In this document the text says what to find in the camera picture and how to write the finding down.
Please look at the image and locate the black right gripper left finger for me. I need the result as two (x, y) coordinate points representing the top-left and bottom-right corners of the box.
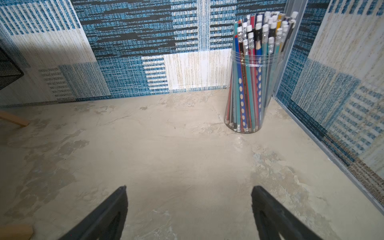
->
(60, 186), (129, 240)

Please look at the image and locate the wooden tabletop easel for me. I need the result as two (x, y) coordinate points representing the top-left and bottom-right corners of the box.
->
(1, 111), (34, 240)

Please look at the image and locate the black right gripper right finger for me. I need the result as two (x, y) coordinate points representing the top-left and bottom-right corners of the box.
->
(251, 186), (321, 240)

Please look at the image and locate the black wire mesh shelf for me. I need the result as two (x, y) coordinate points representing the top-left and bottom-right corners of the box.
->
(0, 49), (24, 90)

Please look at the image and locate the clear jar of pencils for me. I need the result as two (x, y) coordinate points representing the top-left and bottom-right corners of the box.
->
(225, 11), (299, 134)

